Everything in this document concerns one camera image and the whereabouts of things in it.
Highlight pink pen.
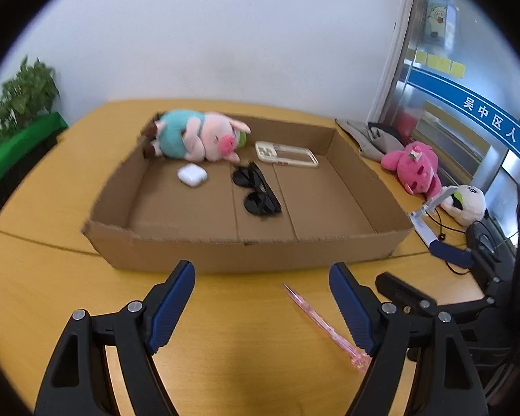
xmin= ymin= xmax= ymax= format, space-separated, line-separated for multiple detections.
xmin=284 ymin=284 xmax=371 ymax=374

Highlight black sunglasses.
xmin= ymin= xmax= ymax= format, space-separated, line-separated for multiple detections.
xmin=232 ymin=162 xmax=281 ymax=217

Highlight white clear phone case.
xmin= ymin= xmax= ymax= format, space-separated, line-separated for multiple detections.
xmin=254 ymin=141 xmax=319 ymax=168

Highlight white earbuds case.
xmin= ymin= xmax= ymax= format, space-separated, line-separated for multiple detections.
xmin=176 ymin=163 xmax=208 ymax=188

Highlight black computer mouse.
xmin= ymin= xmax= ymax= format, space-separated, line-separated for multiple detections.
xmin=466 ymin=220 xmax=500 ymax=261

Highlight white panda plush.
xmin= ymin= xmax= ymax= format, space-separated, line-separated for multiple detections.
xmin=441 ymin=185 xmax=487 ymax=228

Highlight white phone stand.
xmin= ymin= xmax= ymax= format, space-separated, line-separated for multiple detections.
xmin=408 ymin=186 xmax=457 ymax=248

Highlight pink strawberry bear plush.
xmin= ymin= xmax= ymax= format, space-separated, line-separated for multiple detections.
xmin=380 ymin=141 xmax=441 ymax=199

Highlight grey folded cloth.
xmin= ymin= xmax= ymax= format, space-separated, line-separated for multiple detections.
xmin=335 ymin=119 xmax=404 ymax=163

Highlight brown cardboard box tray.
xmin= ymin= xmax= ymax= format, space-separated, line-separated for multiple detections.
xmin=82 ymin=116 xmax=412 ymax=273

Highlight pink pig plush toy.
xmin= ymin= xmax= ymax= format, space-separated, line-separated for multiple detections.
xmin=141 ymin=109 xmax=252 ymax=163

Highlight green covered bench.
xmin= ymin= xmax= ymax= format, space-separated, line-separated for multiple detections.
xmin=0 ymin=113 xmax=68 ymax=181

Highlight green potted plant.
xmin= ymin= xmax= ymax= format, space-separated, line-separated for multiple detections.
xmin=0 ymin=57 xmax=60 ymax=144

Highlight black cable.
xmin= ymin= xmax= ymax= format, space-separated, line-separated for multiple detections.
xmin=433 ymin=207 xmax=508 ymax=276

